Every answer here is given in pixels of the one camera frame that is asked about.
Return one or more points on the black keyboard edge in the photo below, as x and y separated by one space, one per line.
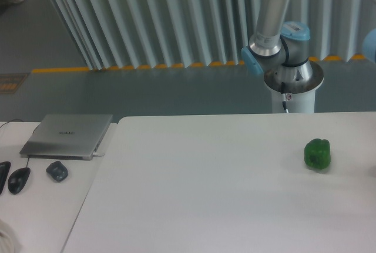
4 170

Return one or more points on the dark grey small controller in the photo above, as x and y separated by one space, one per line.
57 171

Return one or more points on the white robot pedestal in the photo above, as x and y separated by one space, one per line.
294 103

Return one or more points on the black computer mouse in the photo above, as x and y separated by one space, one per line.
18 179

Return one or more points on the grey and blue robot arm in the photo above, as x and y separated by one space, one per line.
281 46

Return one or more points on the silver closed laptop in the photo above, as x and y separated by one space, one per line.
67 136

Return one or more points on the corrugated grey curtain partition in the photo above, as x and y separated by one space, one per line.
184 32

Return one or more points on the green bell pepper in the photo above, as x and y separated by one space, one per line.
317 154

